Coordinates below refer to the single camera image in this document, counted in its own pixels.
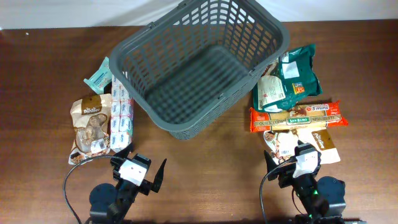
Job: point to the grey plastic shopping basket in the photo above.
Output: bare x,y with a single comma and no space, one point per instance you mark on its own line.
194,63

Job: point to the white Kleenex tissue multipack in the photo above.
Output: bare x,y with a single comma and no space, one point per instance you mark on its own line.
121,122

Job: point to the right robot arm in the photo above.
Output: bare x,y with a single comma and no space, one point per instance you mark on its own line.
323,199

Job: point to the dark green food bag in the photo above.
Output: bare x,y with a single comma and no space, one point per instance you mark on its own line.
286,81

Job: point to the teal wet wipes pack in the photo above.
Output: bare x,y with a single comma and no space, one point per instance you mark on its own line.
101,78

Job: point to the orange San Remo spaghetti pack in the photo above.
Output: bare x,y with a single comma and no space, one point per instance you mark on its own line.
300,116

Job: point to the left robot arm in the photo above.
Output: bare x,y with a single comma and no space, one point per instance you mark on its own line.
111,203

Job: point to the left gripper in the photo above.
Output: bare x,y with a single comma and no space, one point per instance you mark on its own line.
147,185

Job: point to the white brown snack pouch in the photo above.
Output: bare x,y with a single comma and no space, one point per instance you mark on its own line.
282,144

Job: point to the brown Pantree snack pouch left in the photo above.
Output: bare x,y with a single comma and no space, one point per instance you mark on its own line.
90,118

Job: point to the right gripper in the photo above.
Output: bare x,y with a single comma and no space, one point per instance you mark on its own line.
286,178

